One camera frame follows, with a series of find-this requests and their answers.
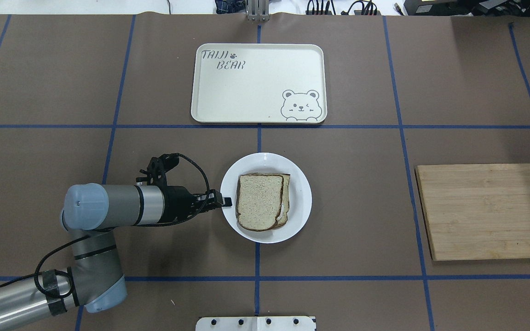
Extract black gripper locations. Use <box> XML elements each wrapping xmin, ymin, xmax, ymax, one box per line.
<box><xmin>163</xmin><ymin>186</ymin><xmax>233</xmax><ymax>225</ymax></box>

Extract bread slice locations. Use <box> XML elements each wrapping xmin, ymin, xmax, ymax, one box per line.
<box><xmin>248</xmin><ymin>172</ymin><xmax>290</xmax><ymax>229</ymax></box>
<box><xmin>236</xmin><ymin>173</ymin><xmax>284</xmax><ymax>231</ymax></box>

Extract white round plate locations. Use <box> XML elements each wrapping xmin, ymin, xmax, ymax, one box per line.
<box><xmin>220</xmin><ymin>153</ymin><xmax>312</xmax><ymax>244</ymax></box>

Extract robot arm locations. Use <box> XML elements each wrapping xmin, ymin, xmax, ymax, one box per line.
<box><xmin>0</xmin><ymin>183</ymin><xmax>232</xmax><ymax>331</ymax></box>

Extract cream bear serving tray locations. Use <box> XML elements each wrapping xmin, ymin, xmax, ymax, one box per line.
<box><xmin>190</xmin><ymin>43</ymin><xmax>328</xmax><ymax>125</ymax></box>

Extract wooden cutting board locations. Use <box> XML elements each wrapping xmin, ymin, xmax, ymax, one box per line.
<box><xmin>415</xmin><ymin>163</ymin><xmax>530</xmax><ymax>261</ymax></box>

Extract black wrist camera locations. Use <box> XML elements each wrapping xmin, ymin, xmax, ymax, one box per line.
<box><xmin>135</xmin><ymin>154</ymin><xmax>179</xmax><ymax>187</ymax></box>

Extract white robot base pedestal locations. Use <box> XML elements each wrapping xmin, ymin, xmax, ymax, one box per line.
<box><xmin>195</xmin><ymin>316</ymin><xmax>317</xmax><ymax>331</ymax></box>

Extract aluminium frame post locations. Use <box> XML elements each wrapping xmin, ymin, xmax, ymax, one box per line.
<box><xmin>245</xmin><ymin>0</ymin><xmax>271</xmax><ymax>23</ymax></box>

